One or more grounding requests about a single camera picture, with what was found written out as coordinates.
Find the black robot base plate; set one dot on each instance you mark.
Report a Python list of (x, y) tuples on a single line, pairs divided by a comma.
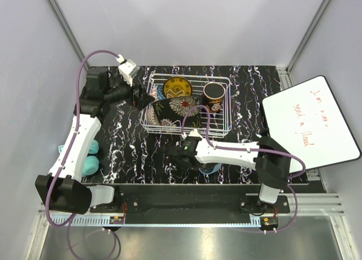
[(234, 208)]

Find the red and black mug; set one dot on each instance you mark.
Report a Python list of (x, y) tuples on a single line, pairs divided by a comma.
[(212, 96)]

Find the white dry-erase board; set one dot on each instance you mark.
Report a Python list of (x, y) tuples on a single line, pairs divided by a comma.
[(307, 121)]

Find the beige patterned bowl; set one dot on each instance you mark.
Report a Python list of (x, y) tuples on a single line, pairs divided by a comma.
[(151, 117)]

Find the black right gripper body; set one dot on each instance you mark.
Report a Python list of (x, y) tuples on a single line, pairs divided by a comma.
[(196, 167)]

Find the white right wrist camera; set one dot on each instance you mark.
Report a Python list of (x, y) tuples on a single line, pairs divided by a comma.
[(195, 133)]

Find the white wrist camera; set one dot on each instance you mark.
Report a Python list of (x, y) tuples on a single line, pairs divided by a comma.
[(127, 69), (195, 133)]

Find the white wire dish rack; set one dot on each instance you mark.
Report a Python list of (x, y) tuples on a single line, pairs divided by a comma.
[(198, 117)]

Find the blue patterned bowl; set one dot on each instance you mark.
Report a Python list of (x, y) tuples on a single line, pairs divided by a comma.
[(157, 92)]

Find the black floral square plate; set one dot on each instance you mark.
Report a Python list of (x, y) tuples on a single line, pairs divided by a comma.
[(171, 112)]

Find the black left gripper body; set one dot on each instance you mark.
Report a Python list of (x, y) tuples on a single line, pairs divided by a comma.
[(120, 91)]

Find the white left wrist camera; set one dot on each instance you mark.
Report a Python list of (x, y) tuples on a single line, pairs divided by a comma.
[(127, 69)]

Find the black marble pattern mat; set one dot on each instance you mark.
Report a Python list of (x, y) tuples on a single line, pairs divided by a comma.
[(129, 154)]

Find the teal cat-ear headphones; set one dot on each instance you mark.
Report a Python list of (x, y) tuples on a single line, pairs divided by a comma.
[(91, 163)]

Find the light blue plastic cup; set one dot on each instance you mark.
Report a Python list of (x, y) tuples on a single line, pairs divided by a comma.
[(210, 168)]

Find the yellow patterned plate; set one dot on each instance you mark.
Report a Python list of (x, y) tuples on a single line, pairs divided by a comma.
[(177, 86)]

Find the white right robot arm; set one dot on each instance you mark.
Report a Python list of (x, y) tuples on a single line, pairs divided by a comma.
[(266, 157)]

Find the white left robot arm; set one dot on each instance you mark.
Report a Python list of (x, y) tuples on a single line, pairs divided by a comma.
[(61, 189)]

